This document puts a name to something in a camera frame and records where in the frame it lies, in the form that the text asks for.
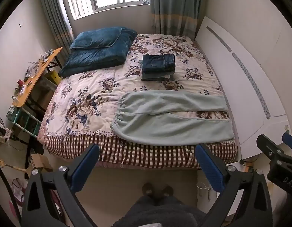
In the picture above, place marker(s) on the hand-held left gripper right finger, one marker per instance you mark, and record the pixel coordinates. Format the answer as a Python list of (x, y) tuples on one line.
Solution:
[(208, 170)]

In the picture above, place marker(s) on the folded dark blue jeans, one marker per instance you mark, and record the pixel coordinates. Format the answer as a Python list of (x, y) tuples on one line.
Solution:
[(159, 62)]

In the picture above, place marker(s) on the white bedside cabinet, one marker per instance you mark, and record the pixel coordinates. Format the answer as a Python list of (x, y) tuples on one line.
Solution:
[(203, 209)]

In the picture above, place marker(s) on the folded teal velvet duvet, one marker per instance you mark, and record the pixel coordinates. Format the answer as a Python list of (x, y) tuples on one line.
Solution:
[(89, 59)]

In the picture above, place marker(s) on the clear plastic storage box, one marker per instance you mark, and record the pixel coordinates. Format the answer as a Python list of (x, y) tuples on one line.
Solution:
[(46, 86)]

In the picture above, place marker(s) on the grey-blue cloth on sill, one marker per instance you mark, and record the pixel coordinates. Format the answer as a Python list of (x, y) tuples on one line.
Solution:
[(146, 2)]

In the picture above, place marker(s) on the light green fleece pants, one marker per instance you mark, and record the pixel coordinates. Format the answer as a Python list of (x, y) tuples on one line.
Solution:
[(172, 125)]

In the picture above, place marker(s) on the floral bed blanket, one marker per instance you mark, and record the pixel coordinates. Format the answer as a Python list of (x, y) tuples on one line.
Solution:
[(101, 99)]

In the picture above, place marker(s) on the small open cardboard box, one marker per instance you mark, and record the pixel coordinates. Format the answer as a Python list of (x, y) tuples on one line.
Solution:
[(41, 162)]

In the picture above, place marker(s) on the brown checked bed sheet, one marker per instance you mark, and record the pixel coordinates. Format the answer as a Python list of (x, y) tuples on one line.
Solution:
[(136, 153)]

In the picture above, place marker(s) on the small red container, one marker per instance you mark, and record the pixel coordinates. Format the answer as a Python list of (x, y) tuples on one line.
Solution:
[(20, 83)]

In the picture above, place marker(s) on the white bed headboard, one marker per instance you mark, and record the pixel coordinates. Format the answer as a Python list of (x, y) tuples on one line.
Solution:
[(242, 75)]

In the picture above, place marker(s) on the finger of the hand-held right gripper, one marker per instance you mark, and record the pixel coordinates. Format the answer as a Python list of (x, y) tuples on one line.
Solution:
[(270, 147), (290, 141)]

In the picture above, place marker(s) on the teal storage rack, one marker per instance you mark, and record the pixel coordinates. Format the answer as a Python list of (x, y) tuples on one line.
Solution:
[(25, 120)]

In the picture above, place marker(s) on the wooden stick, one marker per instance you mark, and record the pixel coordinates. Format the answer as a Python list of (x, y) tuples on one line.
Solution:
[(13, 166)]

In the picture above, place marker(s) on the person's dark grey trousers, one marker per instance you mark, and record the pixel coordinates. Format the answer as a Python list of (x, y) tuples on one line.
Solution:
[(157, 212)]

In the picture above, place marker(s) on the brown slipper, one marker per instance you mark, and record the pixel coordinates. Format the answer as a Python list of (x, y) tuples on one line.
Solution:
[(149, 191), (167, 192)]

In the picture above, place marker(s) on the grey-green striped curtain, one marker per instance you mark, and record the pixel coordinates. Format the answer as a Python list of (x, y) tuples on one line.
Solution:
[(56, 9), (176, 7)]

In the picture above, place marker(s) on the white floor fan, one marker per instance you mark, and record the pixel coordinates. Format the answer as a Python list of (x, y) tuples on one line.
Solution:
[(0, 130)]

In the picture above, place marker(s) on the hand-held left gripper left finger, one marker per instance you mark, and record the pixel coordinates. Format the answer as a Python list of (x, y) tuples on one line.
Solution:
[(85, 167)]

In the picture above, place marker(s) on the yellow box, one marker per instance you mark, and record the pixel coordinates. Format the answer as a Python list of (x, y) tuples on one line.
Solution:
[(52, 78)]

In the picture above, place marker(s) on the teal velvet pillow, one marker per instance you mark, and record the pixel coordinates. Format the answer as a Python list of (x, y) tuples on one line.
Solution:
[(94, 37)]

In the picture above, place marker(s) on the clear plastic bag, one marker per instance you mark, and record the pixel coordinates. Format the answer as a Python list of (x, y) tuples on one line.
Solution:
[(18, 190)]

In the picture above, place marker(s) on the wooden folding desk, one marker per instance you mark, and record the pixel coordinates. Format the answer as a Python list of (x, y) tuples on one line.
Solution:
[(39, 73)]

